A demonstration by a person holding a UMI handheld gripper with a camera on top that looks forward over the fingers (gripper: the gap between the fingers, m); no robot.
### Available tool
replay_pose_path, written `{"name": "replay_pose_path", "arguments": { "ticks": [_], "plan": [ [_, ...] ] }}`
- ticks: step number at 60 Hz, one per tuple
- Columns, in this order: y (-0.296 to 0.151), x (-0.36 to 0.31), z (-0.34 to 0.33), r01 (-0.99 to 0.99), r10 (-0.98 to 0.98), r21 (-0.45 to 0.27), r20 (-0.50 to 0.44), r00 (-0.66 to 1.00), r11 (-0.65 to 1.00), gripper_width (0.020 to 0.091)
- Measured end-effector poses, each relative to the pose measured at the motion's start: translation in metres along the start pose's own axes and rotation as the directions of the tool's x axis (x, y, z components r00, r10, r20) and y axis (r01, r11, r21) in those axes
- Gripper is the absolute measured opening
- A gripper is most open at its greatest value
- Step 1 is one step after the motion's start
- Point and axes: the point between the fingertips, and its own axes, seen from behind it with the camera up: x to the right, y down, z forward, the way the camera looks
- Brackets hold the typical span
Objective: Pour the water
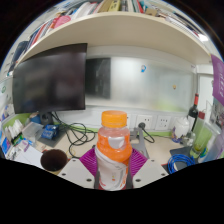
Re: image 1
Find black tangled cables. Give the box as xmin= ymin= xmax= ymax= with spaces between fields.
xmin=51 ymin=111 xmax=100 ymax=160

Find small blue device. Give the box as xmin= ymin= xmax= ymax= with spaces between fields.
xmin=40 ymin=124 xmax=61 ymax=141

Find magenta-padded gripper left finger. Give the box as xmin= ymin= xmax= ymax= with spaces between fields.
xmin=58 ymin=147 xmax=101 ymax=190

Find clear plastic box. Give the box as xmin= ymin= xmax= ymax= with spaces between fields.
xmin=21 ymin=121 xmax=45 ymax=144

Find black computer monitor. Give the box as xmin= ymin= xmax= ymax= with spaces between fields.
xmin=12 ymin=42 xmax=88 ymax=126

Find white ceramic lidded jar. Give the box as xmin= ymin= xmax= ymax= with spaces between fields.
xmin=172 ymin=116 xmax=191 ymax=144

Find black desk mat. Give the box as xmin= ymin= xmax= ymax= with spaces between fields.
xmin=160 ymin=145 xmax=204 ymax=169

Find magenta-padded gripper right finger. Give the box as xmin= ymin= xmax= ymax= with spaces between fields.
xmin=127 ymin=147 xmax=170 ymax=190

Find purple translucent water bottle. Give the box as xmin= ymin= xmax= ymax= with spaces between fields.
xmin=203 ymin=129 xmax=224 ymax=164

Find purple hanging banner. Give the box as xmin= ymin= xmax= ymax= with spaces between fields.
xmin=210 ymin=54 xmax=224 ymax=107

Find grey metal laptop stand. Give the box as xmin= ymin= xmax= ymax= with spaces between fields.
xmin=128 ymin=128 xmax=151 ymax=160

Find white paper sheet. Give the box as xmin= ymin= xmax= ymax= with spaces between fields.
xmin=13 ymin=143 xmax=45 ymax=168

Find orange-capped drink bottle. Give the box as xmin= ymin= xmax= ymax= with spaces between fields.
xmin=94 ymin=110 xmax=134 ymax=192

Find white wall socket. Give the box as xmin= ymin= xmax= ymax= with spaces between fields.
xmin=154 ymin=114 xmax=173 ymax=132
xmin=135 ymin=114 xmax=154 ymax=131

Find dark wine bottle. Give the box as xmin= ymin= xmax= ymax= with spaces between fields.
xmin=186 ymin=93 xmax=200 ymax=135

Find floral patterned ceramic mug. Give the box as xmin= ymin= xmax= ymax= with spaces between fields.
xmin=39 ymin=148 xmax=70 ymax=176

